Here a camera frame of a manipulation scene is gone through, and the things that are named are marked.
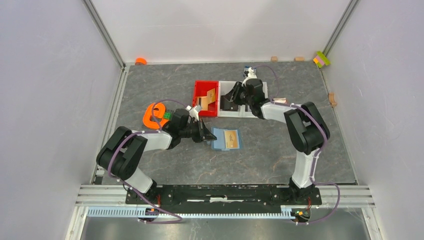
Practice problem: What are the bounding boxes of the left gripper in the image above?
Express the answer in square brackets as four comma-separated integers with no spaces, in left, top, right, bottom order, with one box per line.
[179,117,217,143]

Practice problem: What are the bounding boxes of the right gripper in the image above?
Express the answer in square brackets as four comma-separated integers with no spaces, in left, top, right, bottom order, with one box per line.
[224,81,253,106]

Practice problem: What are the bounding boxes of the blue card holder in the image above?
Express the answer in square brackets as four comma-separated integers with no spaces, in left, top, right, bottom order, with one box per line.
[210,127,242,151]

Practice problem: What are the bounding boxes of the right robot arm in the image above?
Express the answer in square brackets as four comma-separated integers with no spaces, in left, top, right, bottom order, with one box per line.
[223,78,330,204]

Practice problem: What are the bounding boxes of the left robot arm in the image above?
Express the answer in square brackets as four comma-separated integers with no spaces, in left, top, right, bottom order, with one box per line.
[96,107,217,204]

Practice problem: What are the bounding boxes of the black card in bin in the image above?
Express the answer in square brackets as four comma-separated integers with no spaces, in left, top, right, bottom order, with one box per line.
[220,101,239,112]

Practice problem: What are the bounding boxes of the gold cards in red bin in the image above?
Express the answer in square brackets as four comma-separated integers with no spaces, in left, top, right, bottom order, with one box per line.
[195,88,216,111]

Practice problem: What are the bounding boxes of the playing card box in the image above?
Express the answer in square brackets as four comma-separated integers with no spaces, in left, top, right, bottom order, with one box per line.
[273,97,289,104]

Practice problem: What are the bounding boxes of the white middle plastic bin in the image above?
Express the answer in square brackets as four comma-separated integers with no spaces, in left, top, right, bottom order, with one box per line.
[217,81,247,118]

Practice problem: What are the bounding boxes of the white plastic bin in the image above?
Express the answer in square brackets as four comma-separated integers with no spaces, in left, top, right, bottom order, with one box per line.
[244,78,269,120]
[217,81,247,118]

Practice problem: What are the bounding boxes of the white right plastic bin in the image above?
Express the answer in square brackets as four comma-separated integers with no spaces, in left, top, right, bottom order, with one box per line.
[244,78,269,120]

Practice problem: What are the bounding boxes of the red plastic bin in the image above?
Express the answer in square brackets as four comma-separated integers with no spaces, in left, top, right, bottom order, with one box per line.
[192,80,219,117]

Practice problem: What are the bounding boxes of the blue and grey brick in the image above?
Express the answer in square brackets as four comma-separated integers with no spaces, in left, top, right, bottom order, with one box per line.
[243,66,251,76]

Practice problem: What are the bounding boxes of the green toy brick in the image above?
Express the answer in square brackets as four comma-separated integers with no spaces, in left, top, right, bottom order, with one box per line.
[162,112,172,120]

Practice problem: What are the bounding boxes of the orange plastic loop toy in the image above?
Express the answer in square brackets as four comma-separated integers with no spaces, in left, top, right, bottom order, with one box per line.
[142,103,169,130]

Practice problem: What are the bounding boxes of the wooden block middle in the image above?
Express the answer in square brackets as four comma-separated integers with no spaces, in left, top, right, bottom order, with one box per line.
[294,56,305,62]

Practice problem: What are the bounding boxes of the colourful brick stack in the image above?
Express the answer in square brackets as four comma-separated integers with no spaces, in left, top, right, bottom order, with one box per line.
[313,51,331,69]

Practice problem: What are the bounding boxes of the orange tape roll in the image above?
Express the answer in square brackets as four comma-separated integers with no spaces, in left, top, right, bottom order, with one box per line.
[134,57,147,66]

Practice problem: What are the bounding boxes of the wooden arch block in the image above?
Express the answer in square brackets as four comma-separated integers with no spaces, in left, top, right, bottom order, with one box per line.
[328,92,338,108]

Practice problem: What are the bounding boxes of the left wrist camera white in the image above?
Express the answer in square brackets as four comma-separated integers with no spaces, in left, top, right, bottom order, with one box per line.
[185,105,202,121]

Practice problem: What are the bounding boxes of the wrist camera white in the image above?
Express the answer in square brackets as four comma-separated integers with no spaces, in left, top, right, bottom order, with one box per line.
[185,105,202,121]
[242,66,258,87]

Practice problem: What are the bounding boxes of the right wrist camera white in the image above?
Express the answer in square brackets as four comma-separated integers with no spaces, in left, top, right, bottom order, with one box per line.
[242,66,258,87]

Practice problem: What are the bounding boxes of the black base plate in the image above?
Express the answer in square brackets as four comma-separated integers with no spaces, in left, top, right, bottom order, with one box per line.
[146,184,322,214]

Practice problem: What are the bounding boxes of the blue toothed rail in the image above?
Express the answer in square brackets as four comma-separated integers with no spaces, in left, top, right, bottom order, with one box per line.
[87,206,295,220]

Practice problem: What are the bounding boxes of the aluminium frame post right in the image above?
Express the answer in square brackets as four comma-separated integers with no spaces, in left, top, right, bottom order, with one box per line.
[322,0,360,56]

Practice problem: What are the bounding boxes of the aluminium frame post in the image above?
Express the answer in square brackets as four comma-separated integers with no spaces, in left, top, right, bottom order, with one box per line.
[82,0,126,69]
[322,0,360,56]

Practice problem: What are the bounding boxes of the aluminium frame post left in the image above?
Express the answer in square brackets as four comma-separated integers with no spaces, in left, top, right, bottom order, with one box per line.
[82,0,126,69]

